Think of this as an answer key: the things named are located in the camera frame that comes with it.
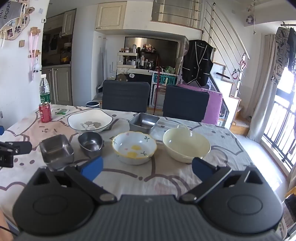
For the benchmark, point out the grey trash bin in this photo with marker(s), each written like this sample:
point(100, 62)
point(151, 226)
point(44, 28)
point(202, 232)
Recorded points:
point(92, 104)

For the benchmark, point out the cream wall cabinet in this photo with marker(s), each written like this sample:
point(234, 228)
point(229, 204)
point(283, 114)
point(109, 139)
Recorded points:
point(111, 16)

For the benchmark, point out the cartoon printed tablecloth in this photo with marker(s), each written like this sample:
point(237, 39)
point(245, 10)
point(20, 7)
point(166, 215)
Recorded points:
point(138, 176)

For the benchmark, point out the white flower print plate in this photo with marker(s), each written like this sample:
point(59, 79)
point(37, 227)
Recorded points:
point(87, 118)

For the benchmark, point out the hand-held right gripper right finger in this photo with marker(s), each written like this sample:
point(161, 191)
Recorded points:
point(201, 168)

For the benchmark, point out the dark grey chair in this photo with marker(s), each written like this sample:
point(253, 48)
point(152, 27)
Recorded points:
point(124, 95)
point(185, 102)

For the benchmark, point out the clear water bottle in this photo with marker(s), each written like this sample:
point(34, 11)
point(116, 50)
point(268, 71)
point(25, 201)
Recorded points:
point(44, 90)

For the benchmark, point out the round steel bowl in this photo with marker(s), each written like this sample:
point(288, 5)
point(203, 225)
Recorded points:
point(90, 143)

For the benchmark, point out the kitchen base cabinet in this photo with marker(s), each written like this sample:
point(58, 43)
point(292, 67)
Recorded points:
point(61, 85)

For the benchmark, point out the stair railing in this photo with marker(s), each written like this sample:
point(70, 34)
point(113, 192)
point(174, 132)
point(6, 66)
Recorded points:
point(222, 30)

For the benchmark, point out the hanging dark clothes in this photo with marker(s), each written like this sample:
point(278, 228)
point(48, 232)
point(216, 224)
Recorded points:
point(283, 51)

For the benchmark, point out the red soda can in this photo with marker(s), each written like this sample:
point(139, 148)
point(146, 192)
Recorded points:
point(45, 113)

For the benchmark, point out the white rack with bottles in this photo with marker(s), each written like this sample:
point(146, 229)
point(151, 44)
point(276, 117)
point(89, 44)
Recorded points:
point(127, 60)

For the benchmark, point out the green packet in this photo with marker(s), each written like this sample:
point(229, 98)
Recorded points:
point(62, 112)

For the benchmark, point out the wooden staircase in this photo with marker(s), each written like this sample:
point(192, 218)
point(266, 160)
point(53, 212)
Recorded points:
point(233, 102)

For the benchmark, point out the teal sign plate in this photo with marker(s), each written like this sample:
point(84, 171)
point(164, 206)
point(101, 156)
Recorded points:
point(164, 80)

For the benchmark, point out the square steel bowl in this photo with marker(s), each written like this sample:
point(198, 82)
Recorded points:
point(143, 121)
point(55, 148)

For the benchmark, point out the wall photo display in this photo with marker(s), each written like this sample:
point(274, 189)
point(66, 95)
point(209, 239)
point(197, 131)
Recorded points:
point(13, 23)

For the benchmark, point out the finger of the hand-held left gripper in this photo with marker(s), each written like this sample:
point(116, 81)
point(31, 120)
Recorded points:
point(20, 147)

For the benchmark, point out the beige curtain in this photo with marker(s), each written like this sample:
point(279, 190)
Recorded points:
point(263, 92)

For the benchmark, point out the black balcony railing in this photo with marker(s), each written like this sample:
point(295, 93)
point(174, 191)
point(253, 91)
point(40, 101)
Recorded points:
point(277, 129)

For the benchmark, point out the black vest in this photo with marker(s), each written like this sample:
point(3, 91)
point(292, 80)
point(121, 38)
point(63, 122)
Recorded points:
point(196, 62)

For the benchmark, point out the cream bowl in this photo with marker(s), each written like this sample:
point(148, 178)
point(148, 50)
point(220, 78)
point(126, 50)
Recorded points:
point(185, 143)

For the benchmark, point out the yellow rimmed floral bowl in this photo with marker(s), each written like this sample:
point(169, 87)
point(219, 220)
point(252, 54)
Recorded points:
point(134, 143)

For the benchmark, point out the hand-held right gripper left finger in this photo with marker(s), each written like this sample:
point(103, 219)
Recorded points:
point(92, 167)

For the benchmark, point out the purple cover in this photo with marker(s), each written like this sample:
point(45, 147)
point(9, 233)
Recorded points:
point(214, 106)

